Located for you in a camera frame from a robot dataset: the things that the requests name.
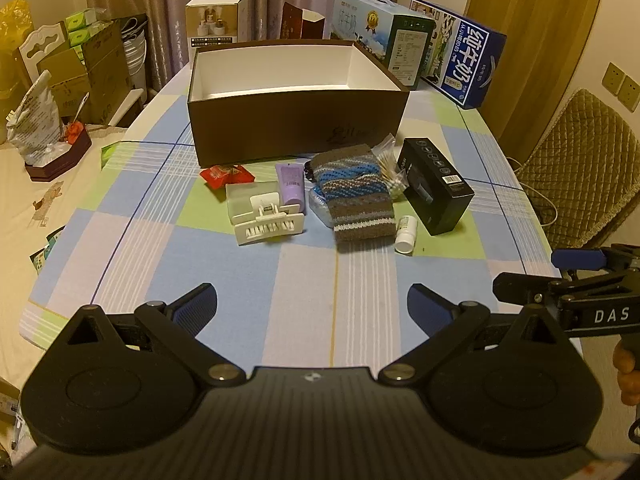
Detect white pill bottle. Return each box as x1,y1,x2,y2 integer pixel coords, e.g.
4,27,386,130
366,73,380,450
394,214,418,255

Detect black product box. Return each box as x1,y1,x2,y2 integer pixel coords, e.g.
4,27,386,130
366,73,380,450
398,138,474,235

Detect white plastic holder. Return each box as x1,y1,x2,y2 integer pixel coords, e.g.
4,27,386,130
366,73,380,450
226,181,305,246

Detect red snack packet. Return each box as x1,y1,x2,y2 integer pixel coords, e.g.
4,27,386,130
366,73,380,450
200,165,255,190

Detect striped knitted sock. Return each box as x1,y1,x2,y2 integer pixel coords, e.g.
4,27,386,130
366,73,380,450
310,144,396,244

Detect cotton swab bag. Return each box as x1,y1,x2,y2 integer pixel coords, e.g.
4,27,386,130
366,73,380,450
371,134,408,202

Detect purple cosmetic tube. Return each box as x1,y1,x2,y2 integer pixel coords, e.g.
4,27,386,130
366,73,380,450
276,162,306,212

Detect clear blue-label packet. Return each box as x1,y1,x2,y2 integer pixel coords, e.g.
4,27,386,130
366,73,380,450
307,185,334,229

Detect person's right hand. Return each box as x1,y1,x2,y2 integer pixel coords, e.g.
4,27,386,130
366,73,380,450
613,341,640,406

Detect dark brown tray box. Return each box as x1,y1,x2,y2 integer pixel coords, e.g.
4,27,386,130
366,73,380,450
25,128,91,182

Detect blue milk carton box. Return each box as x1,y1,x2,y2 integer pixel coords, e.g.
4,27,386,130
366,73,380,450
409,0,506,110

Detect large brown cardboard box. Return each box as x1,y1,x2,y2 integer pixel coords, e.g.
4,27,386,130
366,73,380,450
188,40,409,168

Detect white crumpled plastic bag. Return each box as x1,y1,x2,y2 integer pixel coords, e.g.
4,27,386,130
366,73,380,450
6,70,70,167

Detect brown cardboard carton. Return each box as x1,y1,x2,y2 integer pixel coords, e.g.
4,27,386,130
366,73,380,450
38,22,132,125

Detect light blue milk box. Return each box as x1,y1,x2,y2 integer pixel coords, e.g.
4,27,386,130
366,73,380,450
330,0,436,89

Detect white photo product box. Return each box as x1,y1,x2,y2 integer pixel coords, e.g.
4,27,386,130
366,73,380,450
186,0,250,62

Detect white cardboard hanger piece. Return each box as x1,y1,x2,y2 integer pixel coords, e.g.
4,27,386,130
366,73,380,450
18,22,68,82

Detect green tissue packs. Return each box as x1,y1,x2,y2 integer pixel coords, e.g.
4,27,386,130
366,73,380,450
64,8,108,63

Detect dark red paper box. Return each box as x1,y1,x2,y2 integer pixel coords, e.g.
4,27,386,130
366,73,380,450
279,2,326,40

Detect yellow plastic bag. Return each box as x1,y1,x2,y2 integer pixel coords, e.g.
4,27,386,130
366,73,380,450
0,0,34,143

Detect white cable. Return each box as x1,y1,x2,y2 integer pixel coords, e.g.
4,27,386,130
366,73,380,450
506,155,560,229

